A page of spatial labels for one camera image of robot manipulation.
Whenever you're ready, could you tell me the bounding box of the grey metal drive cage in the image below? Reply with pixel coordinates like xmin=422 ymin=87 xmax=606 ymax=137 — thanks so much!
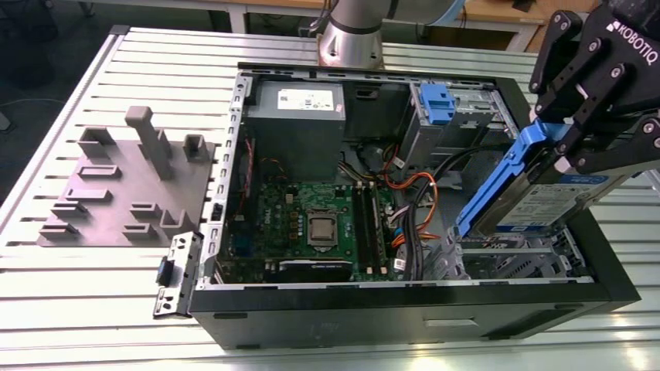
xmin=401 ymin=80 xmax=521 ymax=171

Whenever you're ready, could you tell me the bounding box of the black PC case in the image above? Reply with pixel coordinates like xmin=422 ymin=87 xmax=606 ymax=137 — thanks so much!
xmin=188 ymin=60 xmax=644 ymax=351

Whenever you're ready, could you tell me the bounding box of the wooden cabinet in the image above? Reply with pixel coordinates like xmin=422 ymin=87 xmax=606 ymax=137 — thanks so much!
xmin=525 ymin=0 xmax=609 ymax=55

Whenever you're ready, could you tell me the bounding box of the orange wire loop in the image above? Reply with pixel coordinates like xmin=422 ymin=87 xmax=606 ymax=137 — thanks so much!
xmin=384 ymin=172 xmax=440 ymax=212

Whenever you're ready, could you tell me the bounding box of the black RAM slot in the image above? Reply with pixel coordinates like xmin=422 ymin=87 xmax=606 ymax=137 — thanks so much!
xmin=366 ymin=181 xmax=389 ymax=274
xmin=353 ymin=181 xmax=376 ymax=275

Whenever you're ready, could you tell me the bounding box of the blue bracket clip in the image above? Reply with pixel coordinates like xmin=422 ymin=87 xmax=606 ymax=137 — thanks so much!
xmin=156 ymin=255 xmax=177 ymax=288

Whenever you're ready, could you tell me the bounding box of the black cable bundle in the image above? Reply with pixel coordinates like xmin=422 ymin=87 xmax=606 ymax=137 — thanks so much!
xmin=401 ymin=145 xmax=512 ymax=281

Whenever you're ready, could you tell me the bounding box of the blue drive latch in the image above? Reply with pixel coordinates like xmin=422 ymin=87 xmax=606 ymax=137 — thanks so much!
xmin=420 ymin=83 xmax=457 ymax=125

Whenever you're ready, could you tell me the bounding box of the hard disk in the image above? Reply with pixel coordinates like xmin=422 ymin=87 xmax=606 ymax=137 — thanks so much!
xmin=453 ymin=117 xmax=634 ymax=237

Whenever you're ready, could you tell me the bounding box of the grey parts rack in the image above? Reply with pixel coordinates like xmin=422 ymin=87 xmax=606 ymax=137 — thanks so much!
xmin=38 ymin=106 xmax=217 ymax=248

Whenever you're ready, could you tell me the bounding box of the metal expansion slot bracket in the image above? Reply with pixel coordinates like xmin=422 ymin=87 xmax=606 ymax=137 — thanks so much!
xmin=152 ymin=230 xmax=204 ymax=320

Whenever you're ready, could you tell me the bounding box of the orange wire bundle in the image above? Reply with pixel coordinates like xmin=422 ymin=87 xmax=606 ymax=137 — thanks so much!
xmin=390 ymin=230 xmax=442 ymax=248

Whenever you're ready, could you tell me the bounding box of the black graphics card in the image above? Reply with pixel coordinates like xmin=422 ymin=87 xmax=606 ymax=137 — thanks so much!
xmin=261 ymin=258 xmax=356 ymax=284

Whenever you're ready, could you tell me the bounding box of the metal disk bay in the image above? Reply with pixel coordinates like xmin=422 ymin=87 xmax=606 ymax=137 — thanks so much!
xmin=445 ymin=227 xmax=592 ymax=281

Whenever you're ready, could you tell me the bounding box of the green motherboard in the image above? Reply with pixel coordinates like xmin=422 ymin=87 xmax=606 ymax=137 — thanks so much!
xmin=220 ymin=180 xmax=402 ymax=284

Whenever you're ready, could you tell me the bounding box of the silver CPU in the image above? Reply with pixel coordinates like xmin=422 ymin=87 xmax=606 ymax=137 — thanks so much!
xmin=308 ymin=218 xmax=338 ymax=240

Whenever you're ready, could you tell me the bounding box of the CPU socket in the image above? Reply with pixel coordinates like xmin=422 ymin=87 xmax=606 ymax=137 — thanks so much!
xmin=302 ymin=207 xmax=344 ymax=254

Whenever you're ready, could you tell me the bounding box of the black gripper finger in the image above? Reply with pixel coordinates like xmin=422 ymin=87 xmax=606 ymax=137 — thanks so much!
xmin=553 ymin=113 xmax=660 ymax=175
xmin=529 ymin=10 xmax=641 ymax=129

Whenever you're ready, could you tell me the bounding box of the wooden desk white frame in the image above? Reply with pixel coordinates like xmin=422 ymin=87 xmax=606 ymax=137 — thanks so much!
xmin=76 ymin=0 xmax=548 ymax=53

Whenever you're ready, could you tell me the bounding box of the grey power supply unit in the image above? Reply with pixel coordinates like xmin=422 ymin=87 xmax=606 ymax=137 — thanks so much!
xmin=240 ymin=80 xmax=348 ymax=183

